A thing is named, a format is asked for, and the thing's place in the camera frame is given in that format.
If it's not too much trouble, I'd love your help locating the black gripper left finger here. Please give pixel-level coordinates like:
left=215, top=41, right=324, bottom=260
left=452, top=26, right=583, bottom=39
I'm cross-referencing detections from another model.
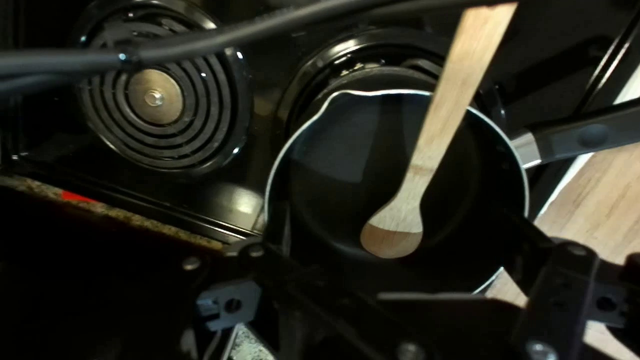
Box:
left=178, top=240, right=377, bottom=360

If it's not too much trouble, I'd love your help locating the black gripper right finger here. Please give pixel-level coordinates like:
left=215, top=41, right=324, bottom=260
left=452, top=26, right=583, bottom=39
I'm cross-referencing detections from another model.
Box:
left=513, top=236, right=640, bottom=360

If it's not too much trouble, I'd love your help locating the black electric coil burner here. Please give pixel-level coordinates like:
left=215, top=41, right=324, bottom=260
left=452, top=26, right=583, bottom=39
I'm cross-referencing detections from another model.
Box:
left=74, top=4, right=250, bottom=176
left=278, top=28, right=510, bottom=136

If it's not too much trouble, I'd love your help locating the black electric stove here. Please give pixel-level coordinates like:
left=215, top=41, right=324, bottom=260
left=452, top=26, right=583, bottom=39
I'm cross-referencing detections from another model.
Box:
left=0, top=0, right=640, bottom=295

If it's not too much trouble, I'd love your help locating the black pot with handle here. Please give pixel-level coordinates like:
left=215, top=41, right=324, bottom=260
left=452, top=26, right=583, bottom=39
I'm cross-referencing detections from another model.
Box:
left=263, top=85, right=640, bottom=297

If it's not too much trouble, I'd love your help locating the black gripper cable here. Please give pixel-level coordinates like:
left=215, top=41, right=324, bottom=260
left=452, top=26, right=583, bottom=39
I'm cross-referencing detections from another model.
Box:
left=0, top=0, right=468, bottom=87

